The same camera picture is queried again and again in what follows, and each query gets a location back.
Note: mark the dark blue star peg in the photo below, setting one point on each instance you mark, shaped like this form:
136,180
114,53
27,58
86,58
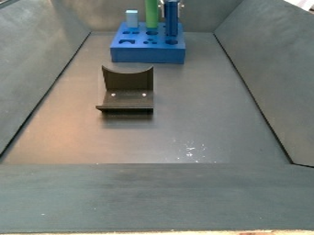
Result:
171,17

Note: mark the light blue square peg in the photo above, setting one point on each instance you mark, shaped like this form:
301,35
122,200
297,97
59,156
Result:
132,18

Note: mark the blue shape sorter board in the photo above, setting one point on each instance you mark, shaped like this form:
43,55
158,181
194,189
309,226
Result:
147,45

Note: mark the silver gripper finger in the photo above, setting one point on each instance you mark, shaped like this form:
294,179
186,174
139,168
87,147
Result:
180,3
160,5

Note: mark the green cylinder peg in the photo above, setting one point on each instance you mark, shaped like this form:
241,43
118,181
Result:
151,13

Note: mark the black curved holder bracket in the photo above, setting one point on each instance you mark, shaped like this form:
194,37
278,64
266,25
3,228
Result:
128,90

